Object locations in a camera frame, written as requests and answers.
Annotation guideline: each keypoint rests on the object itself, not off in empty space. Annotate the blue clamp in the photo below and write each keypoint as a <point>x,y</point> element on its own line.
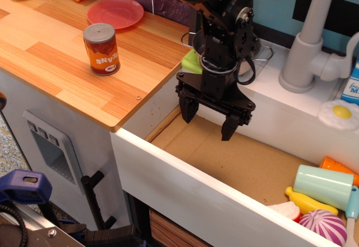
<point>25,187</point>

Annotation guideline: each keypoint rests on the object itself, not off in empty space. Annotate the white red toy slice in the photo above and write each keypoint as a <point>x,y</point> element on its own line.
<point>287,209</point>

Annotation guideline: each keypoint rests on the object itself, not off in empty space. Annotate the orange toy soup can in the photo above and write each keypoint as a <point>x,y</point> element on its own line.
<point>101,47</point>

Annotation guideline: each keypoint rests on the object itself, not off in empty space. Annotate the teal wooden toy spatula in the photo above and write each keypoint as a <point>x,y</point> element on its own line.
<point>351,213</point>

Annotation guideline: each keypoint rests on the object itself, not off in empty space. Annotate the red plastic plate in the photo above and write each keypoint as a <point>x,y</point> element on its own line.
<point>118,13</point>

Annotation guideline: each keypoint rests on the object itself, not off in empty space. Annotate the blue toy milk carton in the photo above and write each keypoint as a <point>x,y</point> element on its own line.
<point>350,92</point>

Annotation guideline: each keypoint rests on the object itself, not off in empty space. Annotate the toy fried egg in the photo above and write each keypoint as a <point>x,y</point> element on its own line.
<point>339,114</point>

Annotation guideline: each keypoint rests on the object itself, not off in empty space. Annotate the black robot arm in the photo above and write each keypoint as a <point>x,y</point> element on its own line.
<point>229,39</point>

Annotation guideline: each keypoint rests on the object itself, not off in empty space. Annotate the green plastic sponge holder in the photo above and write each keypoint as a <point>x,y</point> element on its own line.
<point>191,62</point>

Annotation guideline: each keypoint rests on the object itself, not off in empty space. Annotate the purple toy onion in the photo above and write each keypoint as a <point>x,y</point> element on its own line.
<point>325,224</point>

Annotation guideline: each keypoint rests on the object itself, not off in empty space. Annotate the yellow toy banana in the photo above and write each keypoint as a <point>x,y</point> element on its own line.
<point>308,204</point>

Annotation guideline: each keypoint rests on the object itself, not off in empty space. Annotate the mint green plastic cup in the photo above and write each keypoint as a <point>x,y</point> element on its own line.
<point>326,186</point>

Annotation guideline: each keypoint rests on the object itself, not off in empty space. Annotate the grey toy faucet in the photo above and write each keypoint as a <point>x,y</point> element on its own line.
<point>306,58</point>

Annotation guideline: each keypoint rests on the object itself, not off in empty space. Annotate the black oven door handle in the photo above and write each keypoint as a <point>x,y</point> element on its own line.
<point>88,185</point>

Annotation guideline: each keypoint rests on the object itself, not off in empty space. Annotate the orange toy carrot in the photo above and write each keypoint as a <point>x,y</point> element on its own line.
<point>330,164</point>

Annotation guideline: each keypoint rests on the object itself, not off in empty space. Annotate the white toy sink basin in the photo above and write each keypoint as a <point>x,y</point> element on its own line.
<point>194,189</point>

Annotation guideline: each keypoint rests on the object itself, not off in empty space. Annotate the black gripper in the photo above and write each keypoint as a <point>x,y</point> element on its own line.
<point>218,91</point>

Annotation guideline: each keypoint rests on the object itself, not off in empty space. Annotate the grey oven control panel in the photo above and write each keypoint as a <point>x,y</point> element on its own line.
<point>56,149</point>

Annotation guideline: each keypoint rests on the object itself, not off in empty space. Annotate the wooden toy kitchen counter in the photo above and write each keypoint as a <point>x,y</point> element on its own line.
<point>42,46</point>

